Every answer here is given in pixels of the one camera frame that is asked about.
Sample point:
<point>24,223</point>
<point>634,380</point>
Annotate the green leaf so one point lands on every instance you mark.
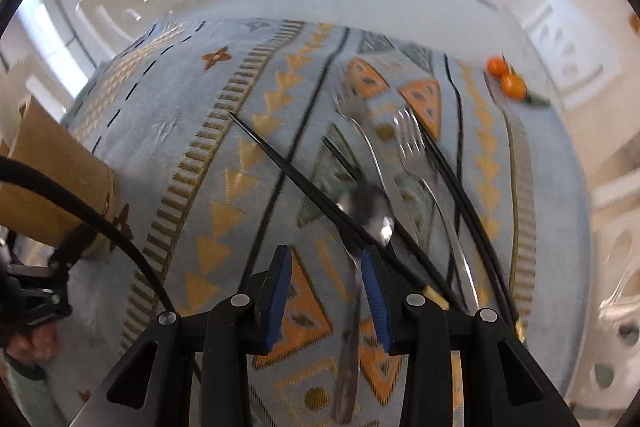
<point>539,99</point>

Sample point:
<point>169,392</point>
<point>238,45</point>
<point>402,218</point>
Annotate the person's left hand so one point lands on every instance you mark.
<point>32,344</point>

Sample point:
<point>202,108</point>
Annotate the patterned blue-grey tablecloth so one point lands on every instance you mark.
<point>240,187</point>

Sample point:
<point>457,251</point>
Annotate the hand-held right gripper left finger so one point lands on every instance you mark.
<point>277,297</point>

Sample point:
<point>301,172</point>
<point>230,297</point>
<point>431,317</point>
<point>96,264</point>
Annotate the small orange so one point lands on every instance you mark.
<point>512,86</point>
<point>497,66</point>

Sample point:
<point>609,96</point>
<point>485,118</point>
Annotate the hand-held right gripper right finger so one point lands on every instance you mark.
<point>375,302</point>

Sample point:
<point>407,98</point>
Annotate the bamboo utensil holder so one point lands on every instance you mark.
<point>55,167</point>

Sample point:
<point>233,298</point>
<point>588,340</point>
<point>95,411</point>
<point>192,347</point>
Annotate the person's left forearm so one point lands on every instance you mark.
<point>25,397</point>

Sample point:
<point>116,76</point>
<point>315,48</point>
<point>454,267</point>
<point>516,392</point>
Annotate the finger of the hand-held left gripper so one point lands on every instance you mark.
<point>72,249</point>

